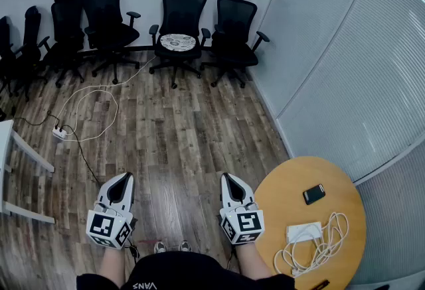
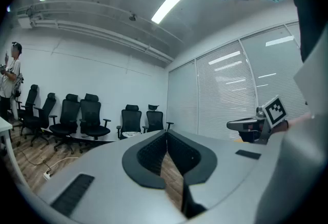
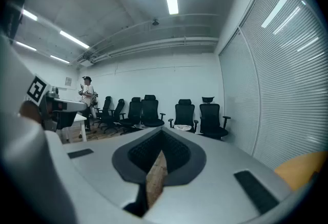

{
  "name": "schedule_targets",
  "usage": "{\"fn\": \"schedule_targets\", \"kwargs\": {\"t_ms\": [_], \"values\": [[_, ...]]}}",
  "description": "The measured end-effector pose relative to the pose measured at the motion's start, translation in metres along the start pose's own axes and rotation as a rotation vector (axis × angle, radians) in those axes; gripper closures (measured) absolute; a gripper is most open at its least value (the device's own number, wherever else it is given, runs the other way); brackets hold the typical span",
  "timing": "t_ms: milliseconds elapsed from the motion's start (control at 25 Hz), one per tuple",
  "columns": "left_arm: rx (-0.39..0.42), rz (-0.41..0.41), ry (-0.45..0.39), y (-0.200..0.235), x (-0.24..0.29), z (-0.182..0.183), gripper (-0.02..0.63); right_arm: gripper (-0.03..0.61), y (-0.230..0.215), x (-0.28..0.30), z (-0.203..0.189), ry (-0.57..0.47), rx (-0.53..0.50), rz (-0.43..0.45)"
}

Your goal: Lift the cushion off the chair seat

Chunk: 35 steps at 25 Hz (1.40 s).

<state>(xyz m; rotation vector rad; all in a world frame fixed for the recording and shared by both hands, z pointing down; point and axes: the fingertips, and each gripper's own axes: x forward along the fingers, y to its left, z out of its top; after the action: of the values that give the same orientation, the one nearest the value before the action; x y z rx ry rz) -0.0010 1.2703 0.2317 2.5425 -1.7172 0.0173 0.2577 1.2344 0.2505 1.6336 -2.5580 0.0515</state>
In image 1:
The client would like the black chair with tilted headrest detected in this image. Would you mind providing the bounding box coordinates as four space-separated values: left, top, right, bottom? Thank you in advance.
200 0 271 89

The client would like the person's right forearm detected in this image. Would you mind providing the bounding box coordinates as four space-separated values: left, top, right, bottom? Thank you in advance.
235 241 274 281

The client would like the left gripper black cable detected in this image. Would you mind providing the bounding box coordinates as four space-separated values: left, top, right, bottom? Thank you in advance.
62 125 141 265

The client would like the black power cable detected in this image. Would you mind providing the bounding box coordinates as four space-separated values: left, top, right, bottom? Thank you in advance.
12 110 60 129

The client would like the long white cable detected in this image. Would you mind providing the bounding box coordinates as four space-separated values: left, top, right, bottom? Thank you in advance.
55 55 157 143

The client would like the person's black shirt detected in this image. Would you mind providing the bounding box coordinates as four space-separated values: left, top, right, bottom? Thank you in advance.
76 251 297 290

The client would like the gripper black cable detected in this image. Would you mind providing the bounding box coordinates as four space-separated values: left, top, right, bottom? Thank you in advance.
62 125 141 265
226 244 238 271

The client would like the white power strip with long cord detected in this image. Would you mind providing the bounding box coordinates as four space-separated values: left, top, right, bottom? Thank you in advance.
286 221 324 245

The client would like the round wooden table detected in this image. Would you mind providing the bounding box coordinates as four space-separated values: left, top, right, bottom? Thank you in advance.
253 155 368 290

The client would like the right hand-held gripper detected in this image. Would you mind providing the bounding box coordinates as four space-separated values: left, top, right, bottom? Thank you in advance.
218 172 266 246

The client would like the white power strip with plugs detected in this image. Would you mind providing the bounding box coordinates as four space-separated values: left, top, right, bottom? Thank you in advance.
51 125 68 141

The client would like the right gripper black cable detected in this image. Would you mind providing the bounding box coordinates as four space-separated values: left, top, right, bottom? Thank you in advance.
226 244 238 271

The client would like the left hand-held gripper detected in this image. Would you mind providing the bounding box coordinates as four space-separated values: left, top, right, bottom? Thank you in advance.
85 171 135 251

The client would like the person's left forearm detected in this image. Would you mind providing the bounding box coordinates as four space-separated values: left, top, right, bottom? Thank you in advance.
98 246 127 287

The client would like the white desk frame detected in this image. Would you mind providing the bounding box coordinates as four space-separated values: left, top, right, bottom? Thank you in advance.
0 119 56 225

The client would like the coiled white cord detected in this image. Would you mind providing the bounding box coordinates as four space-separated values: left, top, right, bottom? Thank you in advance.
272 211 351 278

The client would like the black smartphone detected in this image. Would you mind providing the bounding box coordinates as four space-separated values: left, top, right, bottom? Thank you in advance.
302 183 327 206

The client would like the black mesh office chair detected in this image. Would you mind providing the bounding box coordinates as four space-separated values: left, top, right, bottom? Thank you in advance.
0 15 18 98
12 5 51 102
39 0 87 89
148 0 212 90
80 0 142 86

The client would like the round floral white cushion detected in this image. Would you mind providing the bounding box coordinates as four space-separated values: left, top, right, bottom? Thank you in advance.
159 33 197 52

